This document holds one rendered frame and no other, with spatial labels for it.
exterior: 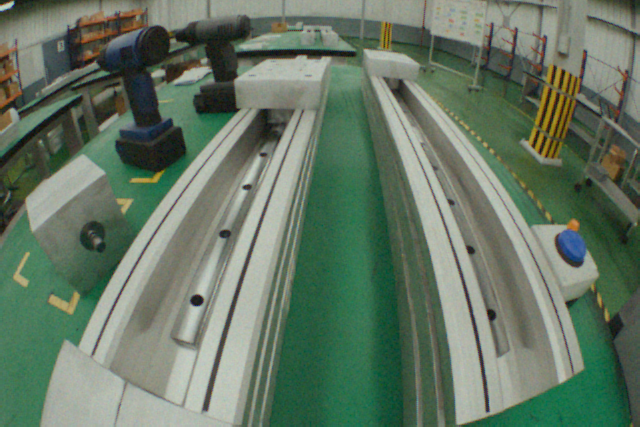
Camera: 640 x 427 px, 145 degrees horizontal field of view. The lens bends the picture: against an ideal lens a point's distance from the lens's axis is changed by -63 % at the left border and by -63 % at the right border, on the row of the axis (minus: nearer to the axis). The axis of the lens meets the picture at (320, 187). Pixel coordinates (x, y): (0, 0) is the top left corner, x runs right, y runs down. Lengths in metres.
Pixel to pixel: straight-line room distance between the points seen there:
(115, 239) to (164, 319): 0.14
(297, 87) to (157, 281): 0.26
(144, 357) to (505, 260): 0.25
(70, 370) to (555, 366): 0.25
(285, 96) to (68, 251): 0.30
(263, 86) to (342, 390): 0.32
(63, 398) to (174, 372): 0.08
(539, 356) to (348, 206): 0.26
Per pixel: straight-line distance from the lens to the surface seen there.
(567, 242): 0.28
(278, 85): 0.34
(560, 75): 3.28
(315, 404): 0.20
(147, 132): 0.42
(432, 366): 0.16
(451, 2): 6.19
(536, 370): 0.19
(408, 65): 0.59
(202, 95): 0.62
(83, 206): 0.27
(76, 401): 0.15
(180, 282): 0.20
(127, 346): 0.16
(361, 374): 0.21
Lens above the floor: 0.98
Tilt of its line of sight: 36 degrees down
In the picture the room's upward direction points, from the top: 2 degrees clockwise
